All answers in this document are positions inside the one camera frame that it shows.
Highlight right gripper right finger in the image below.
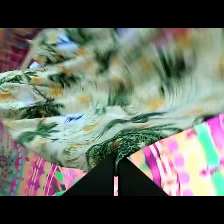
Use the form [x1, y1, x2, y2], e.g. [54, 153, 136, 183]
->
[117, 157, 168, 197]

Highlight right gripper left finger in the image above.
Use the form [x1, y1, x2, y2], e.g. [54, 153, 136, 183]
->
[61, 152, 117, 197]

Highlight white floral leaf-print shirt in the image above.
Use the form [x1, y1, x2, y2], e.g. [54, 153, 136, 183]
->
[0, 28, 224, 173]

